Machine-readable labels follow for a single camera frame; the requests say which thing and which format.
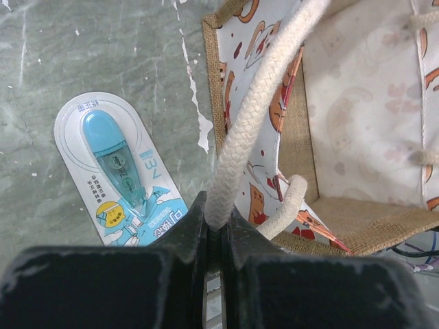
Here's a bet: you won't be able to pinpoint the blue correction tape package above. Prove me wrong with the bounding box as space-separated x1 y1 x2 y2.
54 92 188 247

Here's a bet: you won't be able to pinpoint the canvas bag with rope handles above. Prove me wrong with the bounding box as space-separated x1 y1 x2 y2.
202 1 438 270

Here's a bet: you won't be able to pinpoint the tangled floor cables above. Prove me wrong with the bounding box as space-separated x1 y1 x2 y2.
390 231 439 275

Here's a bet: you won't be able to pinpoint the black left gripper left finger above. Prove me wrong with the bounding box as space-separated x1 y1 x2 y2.
1 192 207 328

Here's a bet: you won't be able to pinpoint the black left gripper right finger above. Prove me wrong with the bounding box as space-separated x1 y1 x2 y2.
221 210 429 328

